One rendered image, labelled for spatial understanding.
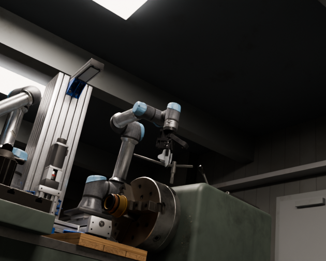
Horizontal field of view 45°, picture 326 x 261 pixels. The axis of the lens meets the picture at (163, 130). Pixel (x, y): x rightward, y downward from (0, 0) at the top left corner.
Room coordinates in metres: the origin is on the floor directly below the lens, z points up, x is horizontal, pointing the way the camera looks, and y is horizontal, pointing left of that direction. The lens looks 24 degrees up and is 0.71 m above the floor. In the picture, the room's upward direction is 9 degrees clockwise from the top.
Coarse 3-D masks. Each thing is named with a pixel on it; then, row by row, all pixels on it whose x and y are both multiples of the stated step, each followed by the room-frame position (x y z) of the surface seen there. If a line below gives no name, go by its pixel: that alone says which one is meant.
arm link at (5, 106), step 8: (24, 88) 2.04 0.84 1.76; (32, 88) 2.01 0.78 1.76; (16, 96) 1.94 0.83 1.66; (24, 96) 1.97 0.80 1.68; (32, 96) 1.99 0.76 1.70; (40, 96) 2.06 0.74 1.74; (0, 104) 1.88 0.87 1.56; (8, 104) 1.91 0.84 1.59; (16, 104) 1.94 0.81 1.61; (24, 104) 1.99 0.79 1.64; (32, 104) 2.04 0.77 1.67; (0, 112) 1.89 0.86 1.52; (8, 112) 1.94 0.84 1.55
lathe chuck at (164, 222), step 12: (144, 180) 1.66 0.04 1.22; (144, 192) 1.65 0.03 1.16; (156, 192) 1.60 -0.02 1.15; (168, 192) 1.63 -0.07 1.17; (168, 204) 1.60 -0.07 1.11; (132, 216) 1.74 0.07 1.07; (144, 216) 1.63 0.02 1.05; (156, 216) 1.58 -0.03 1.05; (168, 216) 1.61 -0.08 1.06; (132, 228) 1.68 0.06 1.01; (144, 228) 1.62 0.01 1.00; (156, 228) 1.59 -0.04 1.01; (168, 228) 1.63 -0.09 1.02; (132, 240) 1.67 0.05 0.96; (144, 240) 1.62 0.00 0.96
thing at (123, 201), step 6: (108, 198) 1.61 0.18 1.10; (114, 198) 1.57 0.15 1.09; (120, 198) 1.59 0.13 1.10; (126, 198) 1.61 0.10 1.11; (108, 204) 1.64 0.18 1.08; (114, 204) 1.57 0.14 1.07; (120, 204) 1.58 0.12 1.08; (126, 204) 1.60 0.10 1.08; (108, 210) 1.59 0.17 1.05; (114, 210) 1.60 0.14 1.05; (120, 210) 1.60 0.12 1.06
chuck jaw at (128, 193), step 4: (124, 184) 1.70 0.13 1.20; (120, 188) 1.72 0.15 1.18; (124, 188) 1.70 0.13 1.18; (128, 188) 1.71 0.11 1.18; (120, 192) 1.69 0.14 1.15; (124, 192) 1.67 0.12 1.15; (128, 192) 1.69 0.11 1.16; (132, 192) 1.71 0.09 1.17; (128, 196) 1.68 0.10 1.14; (132, 196) 1.70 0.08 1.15; (132, 200) 1.68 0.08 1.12
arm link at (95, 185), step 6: (90, 180) 2.27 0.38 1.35; (96, 180) 2.26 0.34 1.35; (102, 180) 2.28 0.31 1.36; (90, 186) 2.27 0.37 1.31; (96, 186) 2.27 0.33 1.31; (102, 186) 2.29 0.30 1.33; (108, 186) 2.30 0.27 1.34; (84, 192) 2.29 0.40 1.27; (90, 192) 2.27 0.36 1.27; (96, 192) 2.27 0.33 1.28; (102, 192) 2.30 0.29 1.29; (108, 192) 2.31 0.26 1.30; (102, 198) 2.34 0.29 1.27
